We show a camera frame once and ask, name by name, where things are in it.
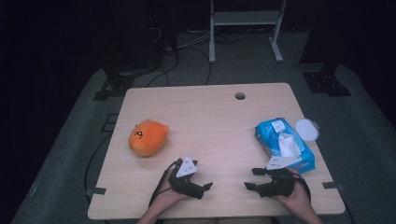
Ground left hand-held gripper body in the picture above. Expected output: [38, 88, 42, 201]
[167, 155, 206, 201]

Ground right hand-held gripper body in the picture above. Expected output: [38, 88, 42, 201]
[255, 155, 303, 199]

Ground blue wet wipes pack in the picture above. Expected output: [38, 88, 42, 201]
[254, 117, 320, 175]

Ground orange plush toy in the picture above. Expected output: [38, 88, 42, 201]
[128, 119, 170, 158]

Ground person's right hand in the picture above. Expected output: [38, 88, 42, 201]
[273, 167, 313, 217]

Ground person's left hand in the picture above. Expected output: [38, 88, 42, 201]
[150, 169, 189, 216]

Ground black tape strip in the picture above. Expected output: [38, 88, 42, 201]
[85, 187, 107, 197]
[321, 181, 346, 191]

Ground black tape outline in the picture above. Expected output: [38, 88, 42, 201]
[100, 113, 120, 133]

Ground black stand base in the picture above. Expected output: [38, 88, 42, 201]
[92, 65, 158, 102]
[302, 61, 353, 98]

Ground white metal stand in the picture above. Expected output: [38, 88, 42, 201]
[208, 0, 288, 64]

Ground left hand-held gripper cable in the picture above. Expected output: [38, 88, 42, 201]
[148, 161, 179, 208]

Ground thin black floor cable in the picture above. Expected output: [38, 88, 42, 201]
[83, 133, 114, 200]

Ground white floor cables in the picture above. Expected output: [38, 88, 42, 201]
[177, 29, 213, 50]

